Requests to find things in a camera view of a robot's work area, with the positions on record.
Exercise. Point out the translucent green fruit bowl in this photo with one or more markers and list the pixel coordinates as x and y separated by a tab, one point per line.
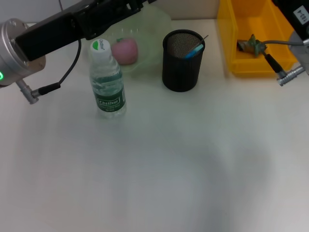
149	29

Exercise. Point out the clear plastic ruler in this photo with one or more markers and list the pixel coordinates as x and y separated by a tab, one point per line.
204	39

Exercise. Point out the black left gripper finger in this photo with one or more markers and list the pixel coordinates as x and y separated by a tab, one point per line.
128	7

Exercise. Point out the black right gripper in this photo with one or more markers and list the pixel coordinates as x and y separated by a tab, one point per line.
297	12

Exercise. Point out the pink toy peach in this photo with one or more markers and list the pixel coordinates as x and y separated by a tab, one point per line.
125	50

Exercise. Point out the green plastic wrapper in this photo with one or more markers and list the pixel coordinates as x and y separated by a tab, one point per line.
251	46

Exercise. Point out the black mesh pen holder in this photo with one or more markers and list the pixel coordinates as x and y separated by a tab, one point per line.
181	72

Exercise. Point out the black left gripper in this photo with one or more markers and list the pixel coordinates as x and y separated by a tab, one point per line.
53	33

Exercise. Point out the yellow plastic bin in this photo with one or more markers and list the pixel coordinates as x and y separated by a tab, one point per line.
241	65

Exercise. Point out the clear green-label water bottle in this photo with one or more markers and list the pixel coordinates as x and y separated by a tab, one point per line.
108	96

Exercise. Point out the blue safety scissors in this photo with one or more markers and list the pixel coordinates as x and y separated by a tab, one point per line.
194	52

